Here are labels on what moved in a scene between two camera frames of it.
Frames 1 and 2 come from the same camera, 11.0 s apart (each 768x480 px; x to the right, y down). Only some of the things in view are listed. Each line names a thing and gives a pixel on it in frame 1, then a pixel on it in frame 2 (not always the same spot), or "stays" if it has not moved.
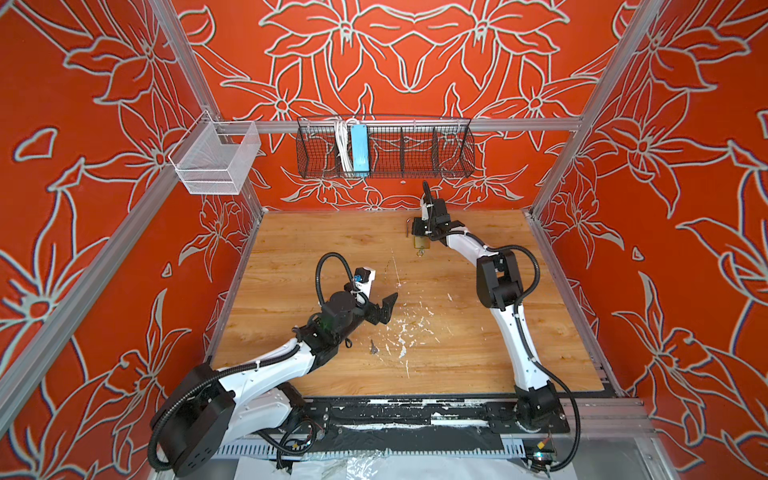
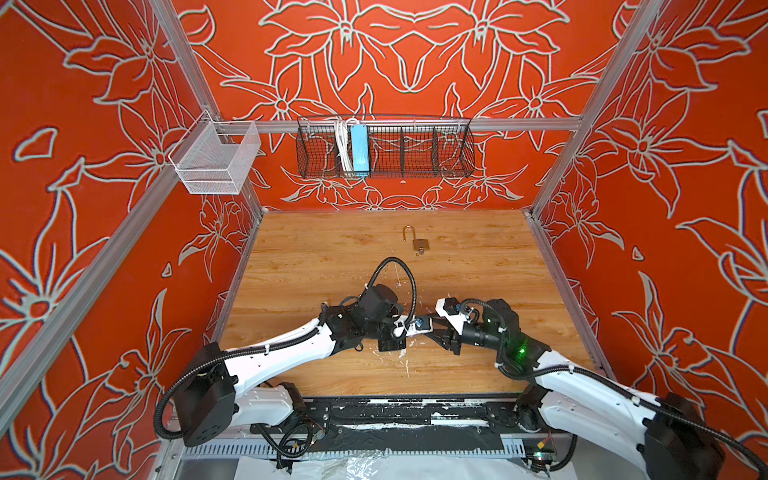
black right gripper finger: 417,226 → 450,340
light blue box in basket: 360,150 stays
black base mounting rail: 373,426 stays
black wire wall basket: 385,147 stays
